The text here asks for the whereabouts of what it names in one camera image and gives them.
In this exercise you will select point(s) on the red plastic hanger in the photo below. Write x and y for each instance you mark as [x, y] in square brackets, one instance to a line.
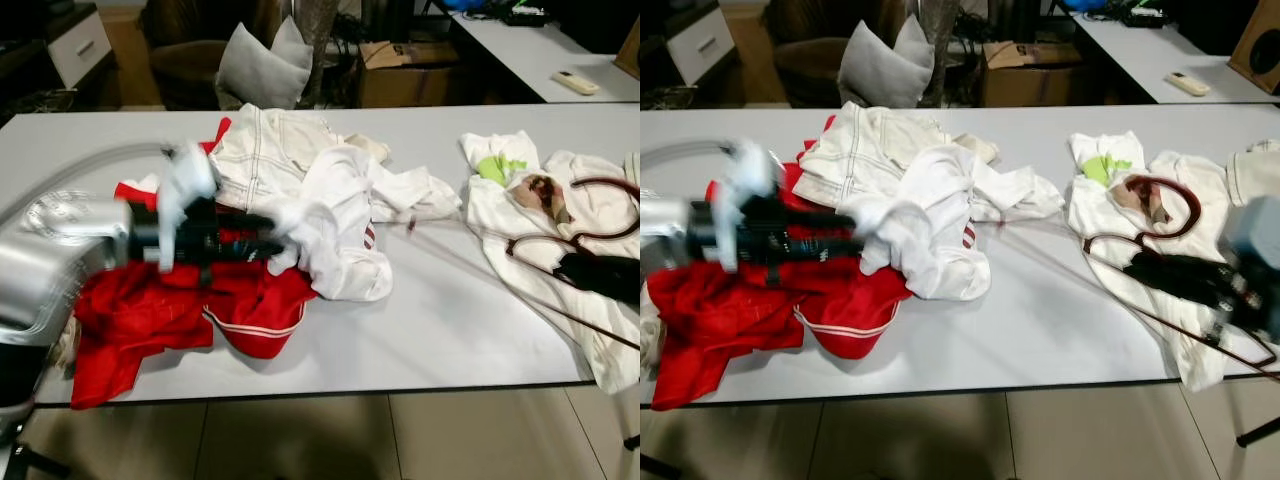
[600, 180]
[1193, 207]

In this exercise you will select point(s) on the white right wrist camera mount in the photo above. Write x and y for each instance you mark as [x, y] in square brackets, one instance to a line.
[1255, 240]

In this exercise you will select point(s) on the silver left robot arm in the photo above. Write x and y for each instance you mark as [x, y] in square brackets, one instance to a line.
[50, 260]
[660, 225]

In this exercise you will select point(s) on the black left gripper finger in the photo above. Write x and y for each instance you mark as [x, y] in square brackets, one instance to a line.
[835, 222]
[258, 222]
[260, 251]
[838, 251]

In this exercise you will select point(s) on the red shorts white stripes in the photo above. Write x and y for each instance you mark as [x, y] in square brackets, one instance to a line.
[850, 310]
[260, 310]

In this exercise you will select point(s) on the white shirt green print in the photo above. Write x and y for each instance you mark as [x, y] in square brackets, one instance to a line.
[490, 215]
[1100, 215]

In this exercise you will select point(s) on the grey pillow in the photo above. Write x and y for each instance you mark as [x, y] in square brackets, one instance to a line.
[260, 70]
[880, 70]

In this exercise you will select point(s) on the long grey table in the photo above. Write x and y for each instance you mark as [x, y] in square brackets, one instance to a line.
[1050, 350]
[450, 340]

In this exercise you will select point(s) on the white drawer unit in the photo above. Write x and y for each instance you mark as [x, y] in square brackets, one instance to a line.
[703, 45]
[80, 45]

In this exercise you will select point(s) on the grey patterned curtain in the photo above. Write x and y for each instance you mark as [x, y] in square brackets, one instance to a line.
[940, 50]
[318, 50]

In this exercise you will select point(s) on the blue bag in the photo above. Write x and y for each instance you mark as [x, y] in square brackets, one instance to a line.
[465, 5]
[1088, 5]

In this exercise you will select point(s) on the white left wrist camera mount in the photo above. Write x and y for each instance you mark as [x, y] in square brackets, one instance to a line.
[185, 185]
[752, 185]

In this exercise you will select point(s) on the dark brown armchair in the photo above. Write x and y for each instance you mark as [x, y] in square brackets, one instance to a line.
[805, 70]
[185, 75]

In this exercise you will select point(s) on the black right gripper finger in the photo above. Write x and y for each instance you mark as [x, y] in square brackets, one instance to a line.
[1170, 270]
[1190, 293]
[600, 270]
[620, 293]

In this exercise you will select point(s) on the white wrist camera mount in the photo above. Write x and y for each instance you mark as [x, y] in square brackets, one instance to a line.
[1255, 240]
[185, 185]
[752, 185]

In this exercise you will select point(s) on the beige remote control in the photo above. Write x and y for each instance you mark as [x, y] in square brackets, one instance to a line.
[1187, 83]
[575, 83]

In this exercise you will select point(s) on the white desk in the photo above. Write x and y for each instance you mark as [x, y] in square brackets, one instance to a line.
[530, 60]
[1150, 55]

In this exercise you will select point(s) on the crumpled red t-shirt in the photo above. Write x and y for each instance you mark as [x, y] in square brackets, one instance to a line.
[130, 320]
[710, 320]

